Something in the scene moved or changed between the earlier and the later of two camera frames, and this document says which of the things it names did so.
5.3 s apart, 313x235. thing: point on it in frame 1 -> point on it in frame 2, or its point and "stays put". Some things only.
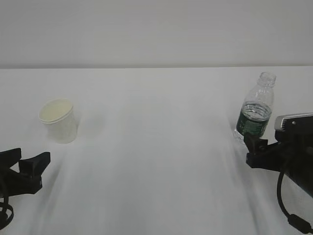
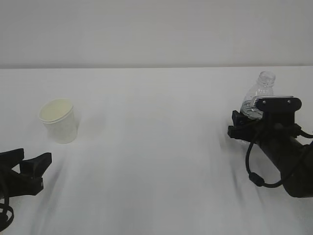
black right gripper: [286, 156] -> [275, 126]
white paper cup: [59, 115] stays put
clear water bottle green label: [255, 113] stays put
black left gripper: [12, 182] stays put
